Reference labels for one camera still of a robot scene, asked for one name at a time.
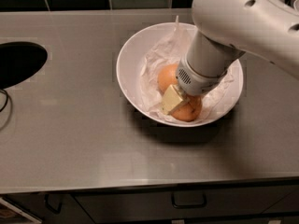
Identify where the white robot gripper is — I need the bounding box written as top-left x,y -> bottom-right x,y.
162,57 -> 227,115

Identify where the orange fruit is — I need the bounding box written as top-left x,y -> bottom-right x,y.
171,96 -> 202,122
158,63 -> 178,92

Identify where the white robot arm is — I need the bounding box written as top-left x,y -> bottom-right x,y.
162,0 -> 299,114

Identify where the white ceramic bowl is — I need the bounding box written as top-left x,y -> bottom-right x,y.
115,21 -> 244,128

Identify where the white crumpled paper towel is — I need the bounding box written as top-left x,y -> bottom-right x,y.
140,21 -> 243,126

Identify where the dark centre drawer front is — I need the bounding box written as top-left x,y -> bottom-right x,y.
76,186 -> 299,224

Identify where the dark drawer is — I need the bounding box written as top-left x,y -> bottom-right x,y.
76,186 -> 299,224
3,193 -> 93,224

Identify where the dark left drawer front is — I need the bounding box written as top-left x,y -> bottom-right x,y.
3,193 -> 93,224

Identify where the black round object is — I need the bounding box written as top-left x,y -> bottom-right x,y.
0,41 -> 48,89

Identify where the black centre drawer handle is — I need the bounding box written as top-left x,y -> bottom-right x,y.
171,192 -> 207,209

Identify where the black drawer handle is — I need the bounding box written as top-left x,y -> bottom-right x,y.
171,192 -> 207,209
44,194 -> 63,215

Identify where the black left drawer handle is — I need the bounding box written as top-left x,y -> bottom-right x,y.
44,194 -> 63,215

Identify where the black cable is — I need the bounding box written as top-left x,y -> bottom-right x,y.
0,89 -> 10,114

